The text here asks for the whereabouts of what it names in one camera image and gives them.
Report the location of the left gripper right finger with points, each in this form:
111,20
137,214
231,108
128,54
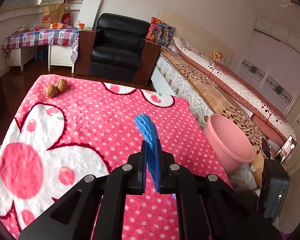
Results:
165,183

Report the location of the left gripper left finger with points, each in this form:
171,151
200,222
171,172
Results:
137,175

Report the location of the blue foam net sleeve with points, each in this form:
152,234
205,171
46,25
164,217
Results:
149,132

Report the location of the pink plastic trash bin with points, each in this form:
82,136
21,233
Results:
229,143

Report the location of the pink polka dot blanket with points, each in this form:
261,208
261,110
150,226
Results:
89,128

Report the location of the black phone on bed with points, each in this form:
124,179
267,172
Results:
265,149

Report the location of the bed with brown leaf blanket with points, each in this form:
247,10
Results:
175,76

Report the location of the white red dotted quilt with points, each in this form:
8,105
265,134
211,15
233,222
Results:
265,116

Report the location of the black leather armchair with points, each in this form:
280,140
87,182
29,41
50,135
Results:
117,50

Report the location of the yellow red pillow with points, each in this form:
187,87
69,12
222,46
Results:
218,57

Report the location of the colourful comic cushion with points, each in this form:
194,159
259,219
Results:
160,32

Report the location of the white wardrobe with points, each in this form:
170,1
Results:
271,64

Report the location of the red gift bag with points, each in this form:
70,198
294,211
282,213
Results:
66,19

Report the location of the orange box on table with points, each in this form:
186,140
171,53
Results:
56,26

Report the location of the checked tablecloth table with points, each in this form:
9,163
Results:
62,47

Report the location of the brown paper bag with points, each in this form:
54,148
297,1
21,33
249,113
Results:
52,14

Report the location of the white ceiling fan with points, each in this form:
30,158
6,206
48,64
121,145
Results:
289,3

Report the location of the black camera phone mount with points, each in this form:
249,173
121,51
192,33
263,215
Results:
275,182

